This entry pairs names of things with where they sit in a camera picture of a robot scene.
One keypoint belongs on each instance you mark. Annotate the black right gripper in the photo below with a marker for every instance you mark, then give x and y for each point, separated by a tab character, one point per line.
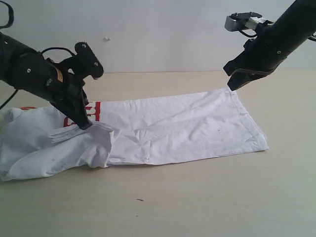
260	58

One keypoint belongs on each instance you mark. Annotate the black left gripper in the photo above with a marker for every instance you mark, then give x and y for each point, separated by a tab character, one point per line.
67	91

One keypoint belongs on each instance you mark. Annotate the white t-shirt red lettering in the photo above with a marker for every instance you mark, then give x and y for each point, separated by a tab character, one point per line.
42	142

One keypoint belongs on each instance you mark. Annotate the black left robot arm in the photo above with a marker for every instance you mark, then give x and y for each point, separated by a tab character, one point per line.
24	68

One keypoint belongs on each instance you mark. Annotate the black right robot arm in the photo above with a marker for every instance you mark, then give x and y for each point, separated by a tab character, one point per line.
297	23

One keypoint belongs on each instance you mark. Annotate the orange garment tag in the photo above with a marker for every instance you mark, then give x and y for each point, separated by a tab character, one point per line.
26	108

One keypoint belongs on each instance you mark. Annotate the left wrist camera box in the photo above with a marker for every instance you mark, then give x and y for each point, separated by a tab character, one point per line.
91	64

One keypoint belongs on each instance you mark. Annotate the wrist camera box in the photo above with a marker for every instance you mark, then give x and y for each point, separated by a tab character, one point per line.
91	64
244	21

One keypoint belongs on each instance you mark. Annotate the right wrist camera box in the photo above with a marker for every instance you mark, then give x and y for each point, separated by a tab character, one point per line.
244	21

